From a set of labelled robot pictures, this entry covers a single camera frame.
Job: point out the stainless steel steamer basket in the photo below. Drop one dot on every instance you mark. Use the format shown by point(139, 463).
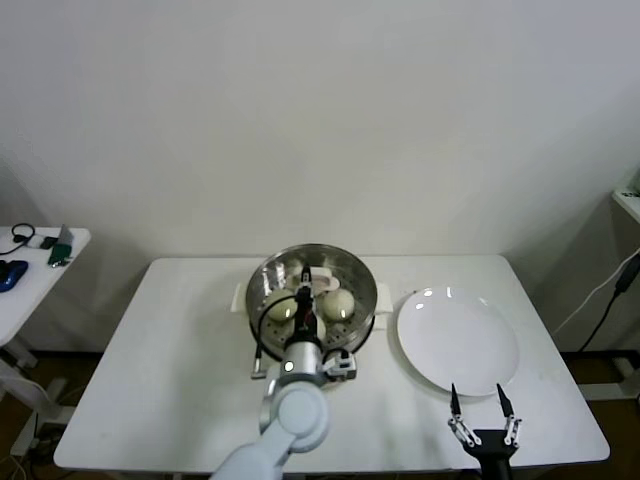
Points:
point(357, 335)

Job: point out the blue object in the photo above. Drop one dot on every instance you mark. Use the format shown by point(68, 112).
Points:
point(10, 274)

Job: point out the small black device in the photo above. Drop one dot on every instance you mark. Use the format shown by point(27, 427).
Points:
point(47, 243)

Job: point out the white side table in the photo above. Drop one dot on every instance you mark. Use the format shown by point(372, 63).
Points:
point(35, 280)

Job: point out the white desk with green items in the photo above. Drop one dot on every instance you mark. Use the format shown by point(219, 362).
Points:
point(627, 202)

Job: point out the large white plate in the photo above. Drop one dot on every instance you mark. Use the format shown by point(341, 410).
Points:
point(457, 342)

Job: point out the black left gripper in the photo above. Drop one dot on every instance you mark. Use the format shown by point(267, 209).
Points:
point(305, 317)

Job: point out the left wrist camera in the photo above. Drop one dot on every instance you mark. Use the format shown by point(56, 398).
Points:
point(341, 367)

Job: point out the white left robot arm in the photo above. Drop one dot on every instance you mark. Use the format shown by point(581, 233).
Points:
point(300, 415)

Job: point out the green tool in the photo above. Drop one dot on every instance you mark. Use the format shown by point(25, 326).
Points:
point(61, 250)

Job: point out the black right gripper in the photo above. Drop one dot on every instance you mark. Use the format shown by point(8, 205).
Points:
point(492, 447)

